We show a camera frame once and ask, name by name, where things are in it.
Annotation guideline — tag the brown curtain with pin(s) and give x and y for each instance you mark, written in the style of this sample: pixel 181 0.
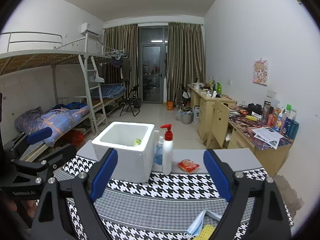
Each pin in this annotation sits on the brown curtain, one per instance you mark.
pixel 185 60
pixel 121 43

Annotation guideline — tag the wooden smiley chair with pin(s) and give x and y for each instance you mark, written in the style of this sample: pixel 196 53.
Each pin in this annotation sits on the wooden smiley chair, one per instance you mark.
pixel 220 118

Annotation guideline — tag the blue plaid quilt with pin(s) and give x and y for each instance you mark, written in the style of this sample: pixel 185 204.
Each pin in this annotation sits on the blue plaid quilt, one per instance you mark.
pixel 61 119

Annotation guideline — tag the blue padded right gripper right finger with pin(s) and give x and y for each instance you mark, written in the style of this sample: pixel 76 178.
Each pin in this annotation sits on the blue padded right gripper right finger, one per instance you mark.
pixel 268 218

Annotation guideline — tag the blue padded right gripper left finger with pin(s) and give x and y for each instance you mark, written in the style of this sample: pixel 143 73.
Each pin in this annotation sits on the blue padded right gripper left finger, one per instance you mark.
pixel 52 218

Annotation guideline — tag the red snack packet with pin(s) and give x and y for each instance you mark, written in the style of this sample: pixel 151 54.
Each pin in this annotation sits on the red snack packet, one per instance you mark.
pixel 188 166

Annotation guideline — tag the right brown curtain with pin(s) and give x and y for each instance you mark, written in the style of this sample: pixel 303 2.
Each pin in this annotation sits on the right brown curtain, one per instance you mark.
pixel 185 60

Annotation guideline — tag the green plastic bag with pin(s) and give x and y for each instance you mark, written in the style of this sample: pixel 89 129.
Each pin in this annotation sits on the green plastic bag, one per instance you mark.
pixel 137 142

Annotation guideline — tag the person's left hand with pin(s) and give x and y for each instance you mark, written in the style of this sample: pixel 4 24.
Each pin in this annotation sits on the person's left hand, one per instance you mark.
pixel 28 205

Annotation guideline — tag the white styrofoam box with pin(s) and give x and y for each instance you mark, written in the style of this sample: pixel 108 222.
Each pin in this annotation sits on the white styrofoam box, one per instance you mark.
pixel 134 162

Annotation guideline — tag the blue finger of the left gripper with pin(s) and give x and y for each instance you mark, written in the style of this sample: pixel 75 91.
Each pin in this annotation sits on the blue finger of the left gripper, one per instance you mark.
pixel 39 136

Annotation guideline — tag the far wooden desk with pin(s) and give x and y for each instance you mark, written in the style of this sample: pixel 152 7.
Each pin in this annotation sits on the far wooden desk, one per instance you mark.
pixel 205 103

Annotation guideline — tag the white red pump lotion bottle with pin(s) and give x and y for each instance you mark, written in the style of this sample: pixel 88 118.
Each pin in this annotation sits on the white red pump lotion bottle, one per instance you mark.
pixel 167 152

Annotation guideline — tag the left brown curtain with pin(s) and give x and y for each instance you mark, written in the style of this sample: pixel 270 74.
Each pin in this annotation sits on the left brown curtain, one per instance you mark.
pixel 121 43

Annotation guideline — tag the grey floor bucket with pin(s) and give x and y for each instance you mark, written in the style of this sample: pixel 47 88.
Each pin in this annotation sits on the grey floor bucket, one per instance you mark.
pixel 187 117

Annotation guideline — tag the green bottle on desk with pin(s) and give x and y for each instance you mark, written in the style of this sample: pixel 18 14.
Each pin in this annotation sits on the green bottle on desk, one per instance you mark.
pixel 218 88

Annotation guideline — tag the yellow foam fruit net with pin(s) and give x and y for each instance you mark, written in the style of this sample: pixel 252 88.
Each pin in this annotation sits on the yellow foam fruit net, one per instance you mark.
pixel 206 232

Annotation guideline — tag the printed paper sheets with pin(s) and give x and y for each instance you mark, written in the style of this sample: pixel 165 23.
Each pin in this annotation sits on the printed paper sheets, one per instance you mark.
pixel 268 135

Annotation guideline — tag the black folding chair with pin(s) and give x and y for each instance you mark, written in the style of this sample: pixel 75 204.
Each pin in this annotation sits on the black folding chair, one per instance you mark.
pixel 132 102

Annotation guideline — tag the white air conditioner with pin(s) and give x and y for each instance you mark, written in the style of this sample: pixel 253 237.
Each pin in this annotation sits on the white air conditioner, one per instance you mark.
pixel 86 29

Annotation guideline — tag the anime girl wall poster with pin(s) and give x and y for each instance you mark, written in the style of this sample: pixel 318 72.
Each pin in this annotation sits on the anime girl wall poster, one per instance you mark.
pixel 260 72

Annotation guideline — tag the blue spray bottle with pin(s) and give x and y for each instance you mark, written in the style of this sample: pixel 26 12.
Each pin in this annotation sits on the blue spray bottle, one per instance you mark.
pixel 158 156

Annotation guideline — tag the houndstooth table cloth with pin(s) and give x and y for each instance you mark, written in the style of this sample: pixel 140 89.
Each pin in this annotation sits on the houndstooth table cloth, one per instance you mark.
pixel 162 208

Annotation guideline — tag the wooden desk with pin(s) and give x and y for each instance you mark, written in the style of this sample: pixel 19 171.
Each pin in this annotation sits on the wooden desk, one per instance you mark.
pixel 205 103
pixel 242 136

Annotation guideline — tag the toiletry bottles cluster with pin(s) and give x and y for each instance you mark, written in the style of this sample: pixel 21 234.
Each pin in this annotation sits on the toiletry bottles cluster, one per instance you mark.
pixel 281 120

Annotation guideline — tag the blue surgical face mask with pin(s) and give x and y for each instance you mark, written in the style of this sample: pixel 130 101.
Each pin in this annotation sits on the blue surgical face mask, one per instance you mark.
pixel 196 226

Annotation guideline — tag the near wooden desk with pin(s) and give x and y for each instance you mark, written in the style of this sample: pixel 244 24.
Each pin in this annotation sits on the near wooden desk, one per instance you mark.
pixel 242 136

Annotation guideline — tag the glass balcony door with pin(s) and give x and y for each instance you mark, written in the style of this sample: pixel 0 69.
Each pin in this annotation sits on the glass balcony door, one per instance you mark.
pixel 153 44

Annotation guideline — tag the orange floor container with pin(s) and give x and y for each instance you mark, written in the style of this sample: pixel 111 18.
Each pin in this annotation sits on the orange floor container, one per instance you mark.
pixel 170 105

